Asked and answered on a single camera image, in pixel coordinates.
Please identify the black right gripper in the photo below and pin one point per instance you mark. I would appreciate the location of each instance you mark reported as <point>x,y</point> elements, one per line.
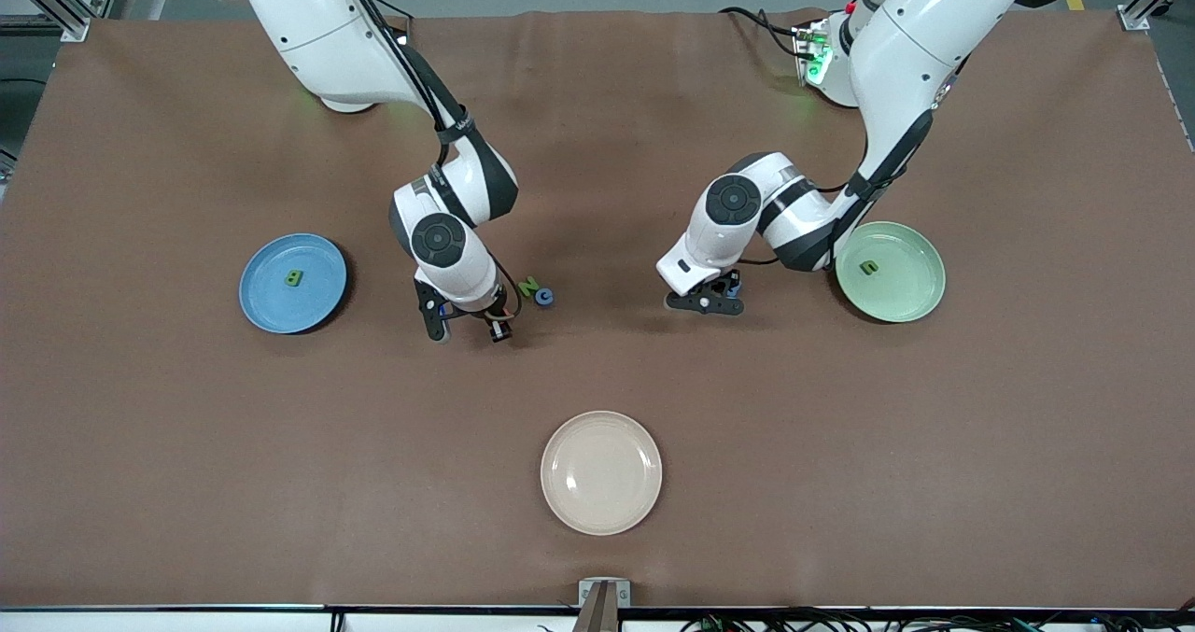
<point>492,318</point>

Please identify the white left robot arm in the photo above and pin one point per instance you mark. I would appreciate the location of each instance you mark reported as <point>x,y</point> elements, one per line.
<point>924,35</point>

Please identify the green plate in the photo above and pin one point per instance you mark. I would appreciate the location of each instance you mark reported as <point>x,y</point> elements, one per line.
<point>896,287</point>

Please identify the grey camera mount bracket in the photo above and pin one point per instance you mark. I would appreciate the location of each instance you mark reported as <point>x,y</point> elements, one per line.
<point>604,595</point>

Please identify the brown table cover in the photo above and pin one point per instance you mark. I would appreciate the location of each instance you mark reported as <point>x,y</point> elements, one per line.
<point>635,371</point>

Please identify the blue plate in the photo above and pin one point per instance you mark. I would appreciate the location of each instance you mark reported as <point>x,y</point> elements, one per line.
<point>293,305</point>

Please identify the blue letter c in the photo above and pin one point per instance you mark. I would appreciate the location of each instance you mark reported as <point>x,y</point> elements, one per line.
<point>545,297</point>

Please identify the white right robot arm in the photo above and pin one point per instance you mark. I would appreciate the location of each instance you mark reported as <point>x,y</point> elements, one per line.
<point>317,35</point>

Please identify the white table edge strip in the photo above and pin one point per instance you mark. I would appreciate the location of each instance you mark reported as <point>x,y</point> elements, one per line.
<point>187,624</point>

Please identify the cream plate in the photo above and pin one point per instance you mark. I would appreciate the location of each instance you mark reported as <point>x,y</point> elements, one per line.
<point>601,472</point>

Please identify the green letter N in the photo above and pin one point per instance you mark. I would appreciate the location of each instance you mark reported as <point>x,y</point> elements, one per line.
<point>530,286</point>

